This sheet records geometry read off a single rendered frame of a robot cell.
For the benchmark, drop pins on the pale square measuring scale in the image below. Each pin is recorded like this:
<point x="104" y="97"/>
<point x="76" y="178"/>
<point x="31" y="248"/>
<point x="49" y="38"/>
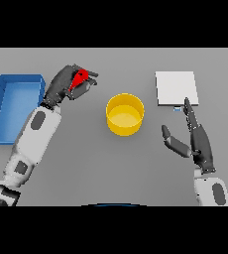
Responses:
<point x="176" y="88"/>

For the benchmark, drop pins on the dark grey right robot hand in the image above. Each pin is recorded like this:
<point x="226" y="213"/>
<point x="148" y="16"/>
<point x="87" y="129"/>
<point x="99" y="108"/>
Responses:
<point x="201" y="142"/>

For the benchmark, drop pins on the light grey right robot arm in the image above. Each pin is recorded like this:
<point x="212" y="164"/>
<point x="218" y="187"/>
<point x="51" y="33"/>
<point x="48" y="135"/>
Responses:
<point x="211" y="191"/>

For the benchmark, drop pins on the red beaker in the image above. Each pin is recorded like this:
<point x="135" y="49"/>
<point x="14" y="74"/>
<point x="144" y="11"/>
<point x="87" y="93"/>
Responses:
<point x="79" y="78"/>

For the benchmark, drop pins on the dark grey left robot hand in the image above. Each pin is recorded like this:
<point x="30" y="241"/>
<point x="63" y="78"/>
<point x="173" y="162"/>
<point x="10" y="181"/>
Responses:
<point x="60" y="84"/>

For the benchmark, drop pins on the yellow bowl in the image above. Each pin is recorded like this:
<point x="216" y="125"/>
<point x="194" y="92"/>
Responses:
<point x="125" y="114"/>

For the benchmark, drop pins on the blue tray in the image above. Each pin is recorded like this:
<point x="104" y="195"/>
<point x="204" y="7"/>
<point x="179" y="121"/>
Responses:
<point x="13" y="109"/>

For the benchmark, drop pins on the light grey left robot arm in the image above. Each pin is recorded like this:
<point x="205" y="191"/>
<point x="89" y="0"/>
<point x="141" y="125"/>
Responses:
<point x="26" y="147"/>

